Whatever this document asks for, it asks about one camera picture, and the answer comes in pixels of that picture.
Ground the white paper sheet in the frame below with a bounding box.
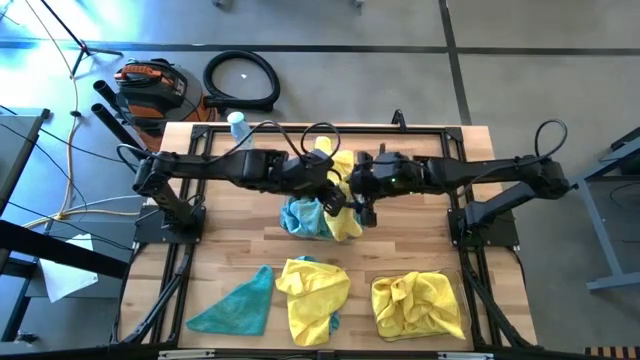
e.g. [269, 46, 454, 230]
[38, 233, 100, 304]

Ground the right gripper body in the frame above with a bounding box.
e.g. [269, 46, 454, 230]
[349, 151, 426, 201]

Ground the teal microfiber towel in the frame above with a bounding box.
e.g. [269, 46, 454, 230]
[185, 264, 276, 337]

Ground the yellow extension cord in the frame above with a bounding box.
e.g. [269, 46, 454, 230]
[22, 0, 144, 229]

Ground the grey desk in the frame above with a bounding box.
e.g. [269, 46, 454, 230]
[0, 107, 52, 201]

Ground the black table frame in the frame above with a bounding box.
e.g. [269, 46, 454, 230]
[107, 123, 539, 357]

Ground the yellow black striped strip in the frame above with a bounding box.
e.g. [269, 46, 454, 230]
[583, 344, 640, 358]

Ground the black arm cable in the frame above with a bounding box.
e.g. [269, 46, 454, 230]
[533, 118, 570, 162]
[199, 119, 342, 166]

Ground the black beam stand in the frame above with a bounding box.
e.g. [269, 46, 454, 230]
[0, 219, 130, 346]

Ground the grey equipment box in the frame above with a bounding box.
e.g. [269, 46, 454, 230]
[24, 217, 146, 301]

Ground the black vacuum wand tube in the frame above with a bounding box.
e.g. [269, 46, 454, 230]
[92, 78, 126, 114]
[90, 102, 160, 167]

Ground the grey table frame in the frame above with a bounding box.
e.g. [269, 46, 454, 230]
[551, 125, 640, 294]

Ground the black diagonal frame strut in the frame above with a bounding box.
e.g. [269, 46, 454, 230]
[119, 243, 197, 346]
[458, 247, 534, 350]

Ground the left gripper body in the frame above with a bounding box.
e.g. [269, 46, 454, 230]
[279, 149, 346, 199]

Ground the orange black shop vacuum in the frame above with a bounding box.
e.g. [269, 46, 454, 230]
[113, 58, 220, 154]

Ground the black vacuum hose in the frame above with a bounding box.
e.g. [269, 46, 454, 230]
[202, 49, 281, 114]

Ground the black tripod stand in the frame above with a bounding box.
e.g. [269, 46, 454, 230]
[38, 0, 125, 77]

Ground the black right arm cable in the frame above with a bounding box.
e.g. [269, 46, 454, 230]
[533, 118, 570, 162]

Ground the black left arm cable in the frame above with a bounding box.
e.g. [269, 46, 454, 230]
[199, 119, 342, 166]

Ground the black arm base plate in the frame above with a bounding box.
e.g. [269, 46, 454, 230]
[448, 207, 521, 249]
[133, 203, 207, 245]

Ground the air freshener spray bottle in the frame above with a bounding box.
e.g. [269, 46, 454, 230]
[227, 110, 257, 151]

